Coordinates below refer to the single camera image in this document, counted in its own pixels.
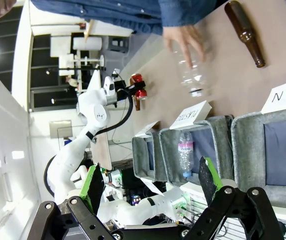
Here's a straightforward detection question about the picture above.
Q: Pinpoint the right gripper black left finger with green tip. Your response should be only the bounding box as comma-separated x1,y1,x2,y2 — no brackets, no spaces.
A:
27,163,124,240

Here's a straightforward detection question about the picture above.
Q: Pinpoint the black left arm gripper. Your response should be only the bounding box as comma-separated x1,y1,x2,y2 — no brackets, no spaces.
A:
113,79,147,101

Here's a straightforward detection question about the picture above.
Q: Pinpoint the right gripper black right finger with green tip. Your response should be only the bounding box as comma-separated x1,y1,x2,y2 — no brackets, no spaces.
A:
182,156,286,240

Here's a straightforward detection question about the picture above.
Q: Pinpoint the red drink can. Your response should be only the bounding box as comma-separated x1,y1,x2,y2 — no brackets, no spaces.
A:
129,73,149,101

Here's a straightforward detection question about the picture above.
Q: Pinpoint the clear plastic bottle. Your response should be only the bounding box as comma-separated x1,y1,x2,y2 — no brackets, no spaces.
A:
169,41,209,98

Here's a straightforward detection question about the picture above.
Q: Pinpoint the denim sleeved forearm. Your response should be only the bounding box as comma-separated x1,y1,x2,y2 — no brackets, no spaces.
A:
31,0,218,36

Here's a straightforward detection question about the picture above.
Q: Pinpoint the grey felt basket blue lining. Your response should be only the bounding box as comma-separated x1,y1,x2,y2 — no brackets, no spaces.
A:
231,106,286,214
158,114,234,188
131,131,164,184

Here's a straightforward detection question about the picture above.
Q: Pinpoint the white can label sign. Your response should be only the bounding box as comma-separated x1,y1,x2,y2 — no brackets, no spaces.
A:
260,77,286,115

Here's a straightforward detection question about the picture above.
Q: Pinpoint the person's hand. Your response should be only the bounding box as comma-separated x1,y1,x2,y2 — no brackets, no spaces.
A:
162,24,207,70

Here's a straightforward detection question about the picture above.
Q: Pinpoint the white plastic label sign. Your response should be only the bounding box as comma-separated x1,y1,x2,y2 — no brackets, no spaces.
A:
169,100,213,131

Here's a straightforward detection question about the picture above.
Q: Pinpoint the white shelf rack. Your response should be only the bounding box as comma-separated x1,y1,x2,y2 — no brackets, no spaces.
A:
50,34,106,78

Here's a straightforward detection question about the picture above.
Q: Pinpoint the crushed bottle pink label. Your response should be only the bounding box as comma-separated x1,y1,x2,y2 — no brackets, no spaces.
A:
177,131,195,179

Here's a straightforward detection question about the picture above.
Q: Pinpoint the large brown glass bottle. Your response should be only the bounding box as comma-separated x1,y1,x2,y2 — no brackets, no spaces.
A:
223,0,267,69

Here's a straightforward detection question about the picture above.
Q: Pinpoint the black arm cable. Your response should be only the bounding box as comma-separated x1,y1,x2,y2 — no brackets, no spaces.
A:
89,88,134,142

